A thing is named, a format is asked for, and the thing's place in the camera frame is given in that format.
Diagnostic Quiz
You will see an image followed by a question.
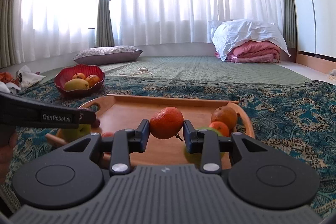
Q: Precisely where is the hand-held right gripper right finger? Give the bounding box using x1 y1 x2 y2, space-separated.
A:
183 120 265 175

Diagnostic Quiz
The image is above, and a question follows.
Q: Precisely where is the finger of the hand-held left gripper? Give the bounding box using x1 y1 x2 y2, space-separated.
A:
78 110 97 126

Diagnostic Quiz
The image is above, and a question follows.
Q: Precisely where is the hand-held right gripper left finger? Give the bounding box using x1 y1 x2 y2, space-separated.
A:
62 119 150 176

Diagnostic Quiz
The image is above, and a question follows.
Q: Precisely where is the green apple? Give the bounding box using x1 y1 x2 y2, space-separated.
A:
183 126 232 165
61 124 91 143

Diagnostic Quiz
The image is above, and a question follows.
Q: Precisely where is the wooden tray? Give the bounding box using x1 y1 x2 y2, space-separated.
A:
45 94 256 171

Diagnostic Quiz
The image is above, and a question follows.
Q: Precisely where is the large orange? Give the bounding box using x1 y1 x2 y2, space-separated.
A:
211 106 238 131

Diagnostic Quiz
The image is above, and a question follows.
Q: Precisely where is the person's left hand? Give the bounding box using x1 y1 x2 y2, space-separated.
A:
0 131 19 183

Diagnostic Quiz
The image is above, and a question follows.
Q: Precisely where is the red bowl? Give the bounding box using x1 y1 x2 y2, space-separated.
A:
54 64 105 98

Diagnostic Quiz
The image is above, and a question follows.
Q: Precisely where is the yellow mango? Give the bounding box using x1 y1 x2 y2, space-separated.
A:
64 79 90 91

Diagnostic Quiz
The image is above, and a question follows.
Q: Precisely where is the white plastic bag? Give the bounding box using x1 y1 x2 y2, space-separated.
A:
16 65 47 91

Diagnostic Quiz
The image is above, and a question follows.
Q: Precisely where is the floral pillow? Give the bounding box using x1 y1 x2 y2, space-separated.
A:
73 46 144 66

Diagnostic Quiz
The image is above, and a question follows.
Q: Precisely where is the green quilt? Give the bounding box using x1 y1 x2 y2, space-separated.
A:
39 55 313 89

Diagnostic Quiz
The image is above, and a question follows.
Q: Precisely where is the teal paisley blanket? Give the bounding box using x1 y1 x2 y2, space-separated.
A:
0 74 336 215

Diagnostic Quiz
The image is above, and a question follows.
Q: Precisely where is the pink folded blanket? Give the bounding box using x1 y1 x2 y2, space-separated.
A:
215 40 281 64

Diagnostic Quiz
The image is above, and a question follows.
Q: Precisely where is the white pillow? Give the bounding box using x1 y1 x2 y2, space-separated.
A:
211 19 291 62

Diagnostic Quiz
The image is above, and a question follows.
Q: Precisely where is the white wardrobe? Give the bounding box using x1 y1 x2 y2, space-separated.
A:
281 0 336 75

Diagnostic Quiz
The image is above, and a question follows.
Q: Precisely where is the white cord with rings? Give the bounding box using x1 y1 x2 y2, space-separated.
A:
118 68 153 77

